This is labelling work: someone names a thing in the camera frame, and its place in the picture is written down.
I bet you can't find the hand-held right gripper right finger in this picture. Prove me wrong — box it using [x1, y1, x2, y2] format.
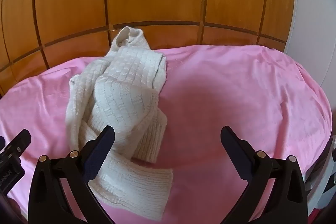
[220, 126, 307, 224]

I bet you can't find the pink blanket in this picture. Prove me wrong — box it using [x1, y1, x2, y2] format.
[0, 44, 336, 224]

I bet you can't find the cream knit sweater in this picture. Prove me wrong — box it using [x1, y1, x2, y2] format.
[65, 26, 174, 214]

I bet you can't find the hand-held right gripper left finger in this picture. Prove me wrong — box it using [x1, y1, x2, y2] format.
[28, 125, 116, 224]

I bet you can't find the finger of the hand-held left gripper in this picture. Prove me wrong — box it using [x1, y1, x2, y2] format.
[0, 129, 32, 161]

